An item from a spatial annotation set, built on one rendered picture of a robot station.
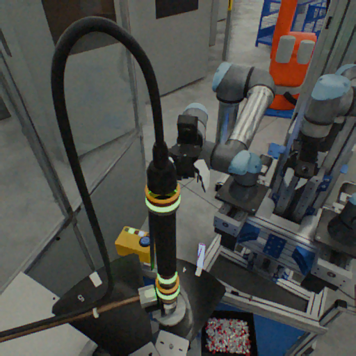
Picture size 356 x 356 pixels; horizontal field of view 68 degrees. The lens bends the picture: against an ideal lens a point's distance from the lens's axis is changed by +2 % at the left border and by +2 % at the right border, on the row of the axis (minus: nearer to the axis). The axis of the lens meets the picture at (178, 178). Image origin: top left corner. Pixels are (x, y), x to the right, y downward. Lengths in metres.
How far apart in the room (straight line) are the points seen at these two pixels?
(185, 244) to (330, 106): 1.90
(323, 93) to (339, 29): 0.45
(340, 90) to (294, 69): 3.59
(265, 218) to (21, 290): 1.11
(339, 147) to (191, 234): 1.57
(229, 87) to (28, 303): 0.96
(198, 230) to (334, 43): 1.85
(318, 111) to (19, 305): 0.93
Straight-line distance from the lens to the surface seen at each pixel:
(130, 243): 1.18
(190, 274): 0.96
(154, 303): 0.55
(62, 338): 0.94
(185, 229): 2.53
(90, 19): 0.22
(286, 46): 4.19
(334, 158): 1.37
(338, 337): 2.40
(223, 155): 0.79
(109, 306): 0.55
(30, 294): 0.89
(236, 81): 1.07
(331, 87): 0.77
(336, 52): 1.19
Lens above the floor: 2.04
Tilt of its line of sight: 43 degrees down
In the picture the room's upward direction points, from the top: straight up
